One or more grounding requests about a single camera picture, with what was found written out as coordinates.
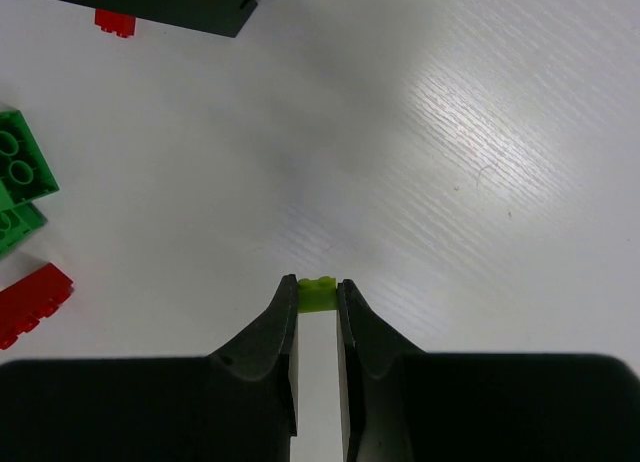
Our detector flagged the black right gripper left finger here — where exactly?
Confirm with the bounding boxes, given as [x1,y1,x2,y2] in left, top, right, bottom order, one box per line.
[1,275,299,461]

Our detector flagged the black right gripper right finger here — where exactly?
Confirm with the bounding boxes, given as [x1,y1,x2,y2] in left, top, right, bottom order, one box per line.
[337,280,639,461]

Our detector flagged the tiny lime lego piece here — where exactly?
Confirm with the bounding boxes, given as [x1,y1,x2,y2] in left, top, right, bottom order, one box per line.
[298,276,337,313]

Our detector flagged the red rectangular lego brick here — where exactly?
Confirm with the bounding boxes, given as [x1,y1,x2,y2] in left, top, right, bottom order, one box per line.
[0,263,73,350]

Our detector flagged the green lego plate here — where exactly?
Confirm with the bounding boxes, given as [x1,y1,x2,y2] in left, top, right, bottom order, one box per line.
[0,203,47,258]

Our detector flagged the green slope lego brick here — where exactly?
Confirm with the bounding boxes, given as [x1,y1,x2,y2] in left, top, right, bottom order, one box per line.
[1,110,59,209]

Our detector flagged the tiny red lego stud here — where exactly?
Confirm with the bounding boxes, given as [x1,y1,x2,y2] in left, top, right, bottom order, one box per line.
[94,9,137,38]

